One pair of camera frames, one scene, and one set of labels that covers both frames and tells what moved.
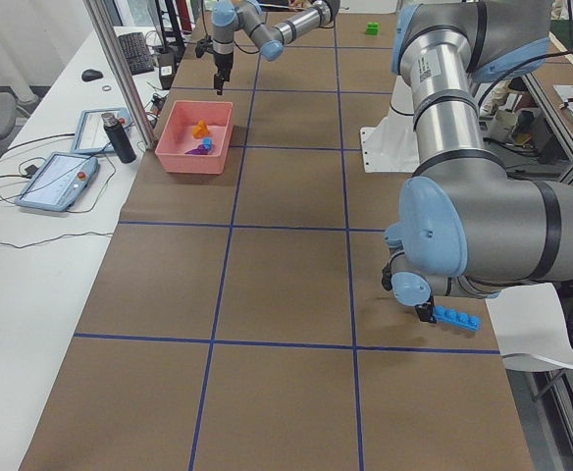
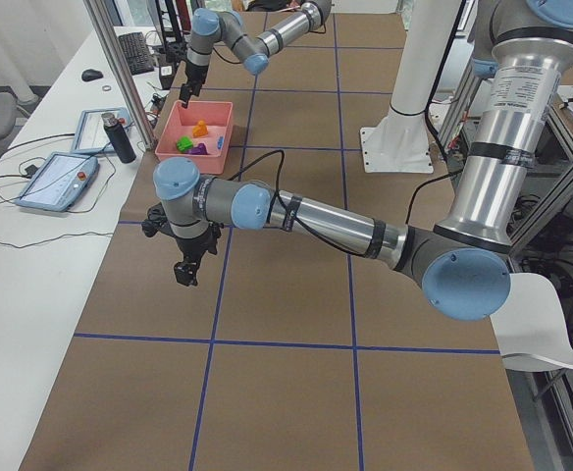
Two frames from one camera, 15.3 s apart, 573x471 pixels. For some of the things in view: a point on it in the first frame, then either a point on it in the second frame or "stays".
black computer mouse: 89,75 stays
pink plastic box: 177,136 stays
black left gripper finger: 425,312 to 191,248
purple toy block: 198,151 stays
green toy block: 372,27 to 184,144
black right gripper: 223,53 to 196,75
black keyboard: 136,52 stays
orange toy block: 200,130 stays
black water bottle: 122,144 stays
